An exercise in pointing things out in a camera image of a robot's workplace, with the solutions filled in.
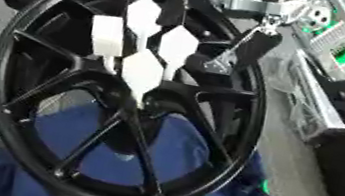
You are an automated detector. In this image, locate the white pin with rectangular head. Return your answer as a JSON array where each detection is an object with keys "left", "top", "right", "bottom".
[{"left": 81, "top": 12, "right": 132, "bottom": 77}]

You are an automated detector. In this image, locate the black spoked wheel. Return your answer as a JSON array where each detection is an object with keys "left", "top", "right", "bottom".
[{"left": 0, "top": 0, "right": 289, "bottom": 196}]

